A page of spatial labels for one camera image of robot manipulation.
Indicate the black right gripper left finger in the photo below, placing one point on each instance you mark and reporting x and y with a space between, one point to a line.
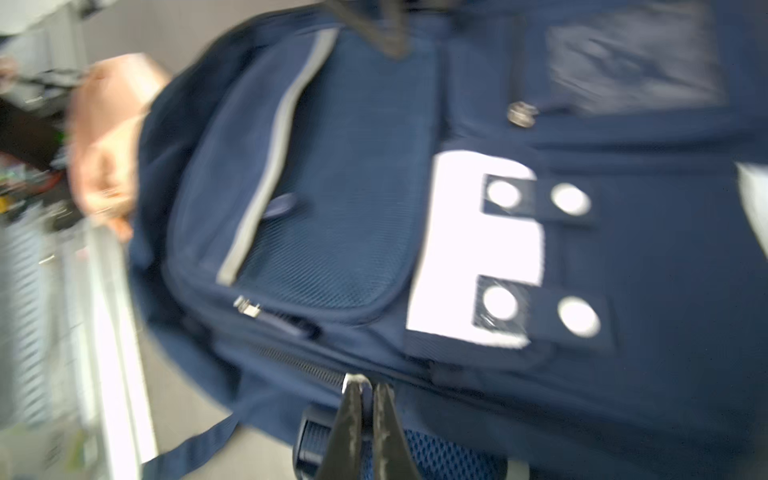
342 459

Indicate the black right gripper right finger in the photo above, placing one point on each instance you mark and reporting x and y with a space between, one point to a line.
392 459

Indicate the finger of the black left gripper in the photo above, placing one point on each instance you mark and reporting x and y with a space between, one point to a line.
388 35

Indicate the pink striped pencil pouch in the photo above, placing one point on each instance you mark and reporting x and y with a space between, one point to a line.
105 119

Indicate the navy blue student backpack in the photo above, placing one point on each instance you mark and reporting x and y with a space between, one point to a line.
545 228

